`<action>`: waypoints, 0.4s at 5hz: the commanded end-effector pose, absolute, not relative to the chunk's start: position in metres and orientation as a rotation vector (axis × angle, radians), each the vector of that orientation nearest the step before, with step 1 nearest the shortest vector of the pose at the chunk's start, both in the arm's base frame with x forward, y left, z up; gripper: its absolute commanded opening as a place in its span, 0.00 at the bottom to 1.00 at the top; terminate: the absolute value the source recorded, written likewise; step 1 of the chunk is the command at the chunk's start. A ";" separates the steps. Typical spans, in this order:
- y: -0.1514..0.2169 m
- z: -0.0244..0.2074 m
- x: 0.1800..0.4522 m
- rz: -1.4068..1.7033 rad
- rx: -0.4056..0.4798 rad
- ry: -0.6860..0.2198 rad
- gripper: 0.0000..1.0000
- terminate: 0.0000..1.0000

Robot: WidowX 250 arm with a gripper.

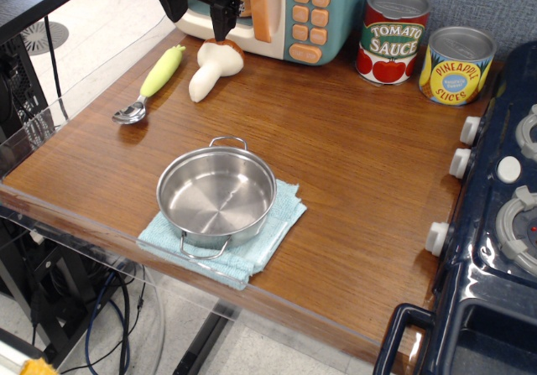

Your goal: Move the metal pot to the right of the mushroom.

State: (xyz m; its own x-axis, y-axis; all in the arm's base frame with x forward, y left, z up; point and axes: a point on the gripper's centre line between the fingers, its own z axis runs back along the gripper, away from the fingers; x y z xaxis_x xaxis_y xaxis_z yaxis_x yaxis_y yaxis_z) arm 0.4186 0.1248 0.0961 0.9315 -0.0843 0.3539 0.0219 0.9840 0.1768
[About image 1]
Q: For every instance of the black desk at left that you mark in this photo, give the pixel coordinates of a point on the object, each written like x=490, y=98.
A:
x=16, y=16

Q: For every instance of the dark blue toy stove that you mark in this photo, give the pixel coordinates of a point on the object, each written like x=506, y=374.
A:
x=483, y=320

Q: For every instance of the pineapple slices can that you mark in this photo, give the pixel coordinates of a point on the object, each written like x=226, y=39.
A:
x=457, y=62

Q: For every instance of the plush white brown mushroom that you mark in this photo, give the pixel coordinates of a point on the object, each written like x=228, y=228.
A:
x=215, y=59

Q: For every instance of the silver metal pot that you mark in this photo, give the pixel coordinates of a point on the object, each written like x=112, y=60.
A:
x=216, y=197

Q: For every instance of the black table leg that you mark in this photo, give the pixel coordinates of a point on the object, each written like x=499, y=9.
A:
x=206, y=337

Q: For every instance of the tomato sauce can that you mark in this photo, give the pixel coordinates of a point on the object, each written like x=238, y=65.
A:
x=391, y=35

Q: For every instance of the toy microwave teal cream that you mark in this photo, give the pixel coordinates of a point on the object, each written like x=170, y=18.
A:
x=310, y=32

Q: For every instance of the spoon with green handle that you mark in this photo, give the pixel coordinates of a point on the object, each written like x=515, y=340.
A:
x=156, y=79

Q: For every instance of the light blue folded rag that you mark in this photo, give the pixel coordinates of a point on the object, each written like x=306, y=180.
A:
x=236, y=265

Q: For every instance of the clear acrylic table guard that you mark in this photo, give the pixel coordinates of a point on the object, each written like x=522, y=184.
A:
x=96, y=180

